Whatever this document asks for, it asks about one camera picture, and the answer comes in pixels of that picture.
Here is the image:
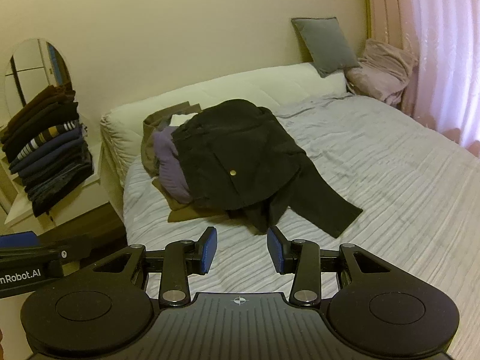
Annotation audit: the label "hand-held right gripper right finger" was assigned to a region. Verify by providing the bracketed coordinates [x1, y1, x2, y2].
[266, 226, 392, 307]

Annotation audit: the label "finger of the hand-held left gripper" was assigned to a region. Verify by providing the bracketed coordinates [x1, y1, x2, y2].
[0, 232, 94, 263]

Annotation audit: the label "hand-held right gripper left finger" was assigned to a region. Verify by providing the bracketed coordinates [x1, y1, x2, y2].
[92, 226, 218, 308]

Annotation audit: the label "black pants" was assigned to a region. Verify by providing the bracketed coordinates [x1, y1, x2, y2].
[172, 98, 364, 239]

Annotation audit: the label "stack of folded clothes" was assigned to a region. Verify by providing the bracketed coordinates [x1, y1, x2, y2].
[0, 84, 94, 218]

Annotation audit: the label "brown garment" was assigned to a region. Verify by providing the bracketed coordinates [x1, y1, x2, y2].
[152, 178, 226, 224]

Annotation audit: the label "brown wooden cabinet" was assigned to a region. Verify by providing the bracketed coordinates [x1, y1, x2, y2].
[37, 202, 128, 250]

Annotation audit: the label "purple sweater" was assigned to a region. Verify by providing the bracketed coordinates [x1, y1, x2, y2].
[153, 125, 193, 204]

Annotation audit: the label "olive green garment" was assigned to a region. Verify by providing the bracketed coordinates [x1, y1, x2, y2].
[141, 102, 203, 177]

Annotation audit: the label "bed with striped grey cover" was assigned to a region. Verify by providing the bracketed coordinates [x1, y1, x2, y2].
[99, 62, 480, 346]

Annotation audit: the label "oval mirror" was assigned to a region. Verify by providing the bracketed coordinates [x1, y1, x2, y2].
[3, 38, 80, 128]

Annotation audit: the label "crumpled pink blanket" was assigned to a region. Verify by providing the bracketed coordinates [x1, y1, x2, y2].
[345, 38, 419, 106]

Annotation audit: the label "grey pillow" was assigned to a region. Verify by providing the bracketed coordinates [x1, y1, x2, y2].
[291, 17, 361, 79]

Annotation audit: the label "sheer white curtain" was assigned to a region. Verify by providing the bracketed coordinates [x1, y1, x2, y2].
[403, 0, 480, 151]

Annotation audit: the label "pink curtain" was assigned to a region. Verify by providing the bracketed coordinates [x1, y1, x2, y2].
[364, 0, 424, 51]

